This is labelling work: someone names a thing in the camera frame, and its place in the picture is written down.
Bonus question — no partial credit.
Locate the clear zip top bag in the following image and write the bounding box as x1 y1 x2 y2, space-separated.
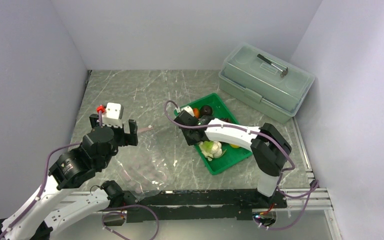
110 125 180 200

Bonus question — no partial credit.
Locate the green plastic tray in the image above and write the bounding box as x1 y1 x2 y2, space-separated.
181 93 252 175

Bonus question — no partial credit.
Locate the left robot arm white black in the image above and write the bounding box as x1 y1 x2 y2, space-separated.
0 114 138 240

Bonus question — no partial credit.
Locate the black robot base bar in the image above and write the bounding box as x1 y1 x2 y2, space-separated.
106 188 287 223

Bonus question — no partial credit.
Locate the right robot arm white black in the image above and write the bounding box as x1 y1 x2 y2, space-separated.
174 110 292 208

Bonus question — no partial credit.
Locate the red mango fruit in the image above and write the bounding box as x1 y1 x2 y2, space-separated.
192 108 200 119

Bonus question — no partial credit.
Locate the dark purple mangosteen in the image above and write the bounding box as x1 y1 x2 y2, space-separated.
199 105 214 116

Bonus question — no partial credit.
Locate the pale green lidded storage box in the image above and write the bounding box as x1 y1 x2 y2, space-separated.
218 43 316 124

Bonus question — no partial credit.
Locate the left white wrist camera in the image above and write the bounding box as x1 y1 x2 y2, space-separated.
96 102 124 128

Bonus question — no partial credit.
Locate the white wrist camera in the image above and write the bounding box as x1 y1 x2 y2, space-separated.
175 105 195 117
96 102 124 128

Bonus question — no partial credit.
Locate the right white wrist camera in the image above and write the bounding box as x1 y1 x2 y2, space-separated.
175 105 195 117

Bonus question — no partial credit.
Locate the aluminium frame rail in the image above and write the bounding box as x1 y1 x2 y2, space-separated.
42 119 342 240

